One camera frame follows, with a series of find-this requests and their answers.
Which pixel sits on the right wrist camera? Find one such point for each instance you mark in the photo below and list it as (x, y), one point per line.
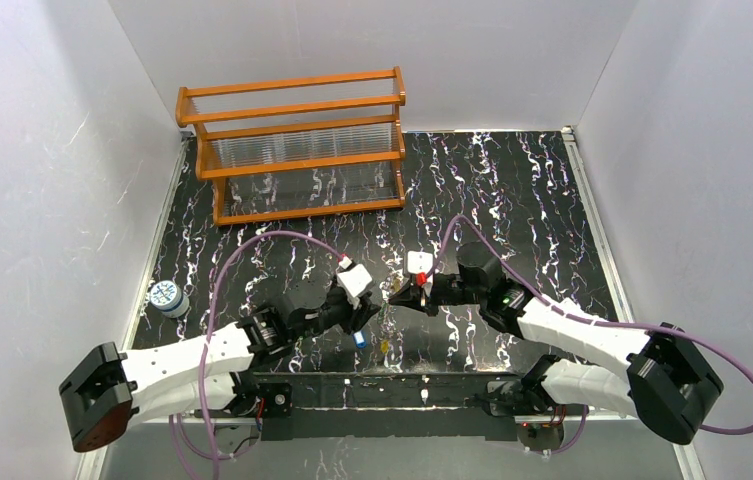
(418, 266)

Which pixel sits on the silver keyring holder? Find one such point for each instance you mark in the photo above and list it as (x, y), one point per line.
(387, 323)

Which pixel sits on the orange wooden shelf rack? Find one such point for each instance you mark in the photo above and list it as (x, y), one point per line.
(294, 148)

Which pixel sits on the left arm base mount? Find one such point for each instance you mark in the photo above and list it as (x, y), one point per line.
(263, 397)

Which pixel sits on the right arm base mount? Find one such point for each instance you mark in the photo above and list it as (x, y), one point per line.
(540, 419)

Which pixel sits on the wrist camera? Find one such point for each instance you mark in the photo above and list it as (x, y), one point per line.
(354, 279)
(418, 266)

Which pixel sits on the blue white tape roll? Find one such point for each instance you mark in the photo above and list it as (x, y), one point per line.
(169, 299)

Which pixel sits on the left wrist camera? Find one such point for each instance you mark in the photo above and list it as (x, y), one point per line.
(354, 279)

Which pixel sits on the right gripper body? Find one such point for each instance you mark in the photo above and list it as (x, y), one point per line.
(426, 296)

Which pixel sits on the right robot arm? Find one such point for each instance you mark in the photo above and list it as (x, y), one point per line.
(659, 378)

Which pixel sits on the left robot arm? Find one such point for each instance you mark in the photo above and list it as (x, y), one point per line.
(111, 391)

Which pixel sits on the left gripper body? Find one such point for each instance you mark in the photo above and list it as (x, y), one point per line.
(355, 312)

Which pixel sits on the blue key tag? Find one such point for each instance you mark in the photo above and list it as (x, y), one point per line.
(359, 339)

